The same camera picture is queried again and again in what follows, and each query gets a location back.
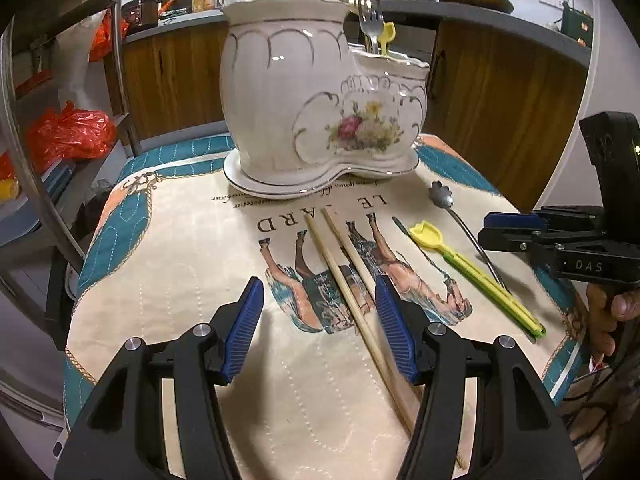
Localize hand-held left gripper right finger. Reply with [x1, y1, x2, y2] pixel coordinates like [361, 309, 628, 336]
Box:
[374, 275, 584, 480]

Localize white ceramic holder saucer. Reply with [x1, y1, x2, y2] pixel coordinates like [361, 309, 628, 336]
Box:
[223, 147, 420, 200]

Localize printed quilted table cover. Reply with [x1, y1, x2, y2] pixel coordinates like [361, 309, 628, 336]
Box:
[62, 132, 591, 480]

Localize dark cooking pot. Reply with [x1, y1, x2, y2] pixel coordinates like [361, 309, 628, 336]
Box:
[121, 0, 162, 31]

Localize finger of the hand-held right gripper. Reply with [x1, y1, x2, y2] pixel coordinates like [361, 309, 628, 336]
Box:
[476, 229, 557, 257]
[482, 209, 556, 234]

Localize grey kitchen countertop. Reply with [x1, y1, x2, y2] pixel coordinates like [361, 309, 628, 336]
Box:
[121, 0, 594, 69]

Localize wooden lower cabinets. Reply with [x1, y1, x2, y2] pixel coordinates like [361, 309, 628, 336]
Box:
[116, 19, 589, 212]

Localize metal shelf rack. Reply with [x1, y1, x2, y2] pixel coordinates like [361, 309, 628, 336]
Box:
[0, 0, 143, 321]

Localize small red plastic bag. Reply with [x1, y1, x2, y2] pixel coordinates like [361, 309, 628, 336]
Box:
[89, 9, 127, 64]

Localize white floral ceramic utensil holder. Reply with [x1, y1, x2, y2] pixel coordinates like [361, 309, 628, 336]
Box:
[220, 0, 430, 186]

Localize large red plastic bag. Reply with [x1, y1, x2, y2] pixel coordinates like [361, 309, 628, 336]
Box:
[26, 101, 119, 162]

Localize wooden chopstick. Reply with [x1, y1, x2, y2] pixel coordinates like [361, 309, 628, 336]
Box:
[321, 208, 470, 472]
[305, 214, 418, 438]

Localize white bowl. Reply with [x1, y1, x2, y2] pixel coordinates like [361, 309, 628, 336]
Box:
[64, 264, 82, 302]

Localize yellow spoon yellow-green handle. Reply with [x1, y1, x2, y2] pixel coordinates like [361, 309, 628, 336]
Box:
[408, 219, 547, 338]

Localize person's right hand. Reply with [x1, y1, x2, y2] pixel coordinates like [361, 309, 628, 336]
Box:
[586, 283, 640, 365]

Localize silver flower-shaped spoon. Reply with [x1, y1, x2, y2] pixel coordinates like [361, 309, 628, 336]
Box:
[428, 179, 512, 295]

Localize green box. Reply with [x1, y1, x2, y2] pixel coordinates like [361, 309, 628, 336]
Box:
[559, 2, 594, 49]

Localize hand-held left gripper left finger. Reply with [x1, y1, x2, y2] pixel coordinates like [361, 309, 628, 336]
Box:
[52, 276, 266, 480]

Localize silver metal fork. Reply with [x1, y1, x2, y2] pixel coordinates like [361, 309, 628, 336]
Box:
[358, 0, 385, 55]

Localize white plastic bag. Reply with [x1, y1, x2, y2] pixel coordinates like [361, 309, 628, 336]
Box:
[56, 9, 109, 112]

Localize yellow spoon green handle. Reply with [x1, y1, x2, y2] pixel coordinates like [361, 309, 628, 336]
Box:
[378, 22, 397, 57]

